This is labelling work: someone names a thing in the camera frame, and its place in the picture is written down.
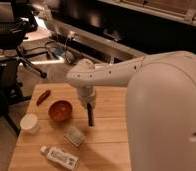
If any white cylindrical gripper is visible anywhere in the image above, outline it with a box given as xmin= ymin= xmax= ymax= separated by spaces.
xmin=77 ymin=87 xmax=96 ymax=110

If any black rectangular eraser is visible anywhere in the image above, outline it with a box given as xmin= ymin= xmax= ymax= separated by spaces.
xmin=87 ymin=103 xmax=94 ymax=127

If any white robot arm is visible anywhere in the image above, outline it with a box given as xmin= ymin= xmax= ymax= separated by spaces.
xmin=67 ymin=51 xmax=196 ymax=171

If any red ceramic cup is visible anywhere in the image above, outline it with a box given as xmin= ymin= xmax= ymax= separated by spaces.
xmin=48 ymin=100 xmax=72 ymax=122

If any white plastic cup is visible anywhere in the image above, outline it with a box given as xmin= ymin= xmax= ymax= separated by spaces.
xmin=20 ymin=114 xmax=40 ymax=134

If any red chili pepper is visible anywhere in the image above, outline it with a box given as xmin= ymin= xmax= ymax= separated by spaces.
xmin=36 ymin=90 xmax=51 ymax=106

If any clear labelled bottle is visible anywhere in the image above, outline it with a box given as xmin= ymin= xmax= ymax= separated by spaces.
xmin=40 ymin=146 xmax=79 ymax=170

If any black office chair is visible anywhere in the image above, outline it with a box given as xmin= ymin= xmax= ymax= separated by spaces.
xmin=0 ymin=20 xmax=47 ymax=134

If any blue cable bundle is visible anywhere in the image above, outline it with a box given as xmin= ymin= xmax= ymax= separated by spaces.
xmin=44 ymin=39 xmax=74 ymax=61

